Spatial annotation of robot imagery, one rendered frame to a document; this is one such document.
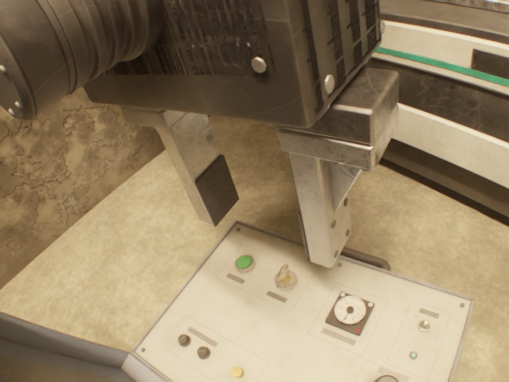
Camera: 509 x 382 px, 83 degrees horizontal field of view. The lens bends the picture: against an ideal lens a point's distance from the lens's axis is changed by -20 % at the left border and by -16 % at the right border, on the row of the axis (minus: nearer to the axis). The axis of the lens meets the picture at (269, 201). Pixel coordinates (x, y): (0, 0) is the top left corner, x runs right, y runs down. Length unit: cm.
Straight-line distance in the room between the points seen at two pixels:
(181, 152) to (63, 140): 50
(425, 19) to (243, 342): 48
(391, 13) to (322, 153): 34
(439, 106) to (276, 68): 41
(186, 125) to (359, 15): 20
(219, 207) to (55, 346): 25
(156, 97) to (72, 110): 58
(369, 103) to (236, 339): 34
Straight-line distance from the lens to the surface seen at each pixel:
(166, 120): 33
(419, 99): 56
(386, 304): 46
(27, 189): 83
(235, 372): 43
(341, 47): 20
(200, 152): 37
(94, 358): 47
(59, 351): 44
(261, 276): 50
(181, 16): 19
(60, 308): 74
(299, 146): 24
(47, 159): 82
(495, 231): 64
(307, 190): 27
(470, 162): 56
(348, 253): 52
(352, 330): 43
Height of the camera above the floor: 46
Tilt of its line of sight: 43 degrees down
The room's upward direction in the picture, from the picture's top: 16 degrees counter-clockwise
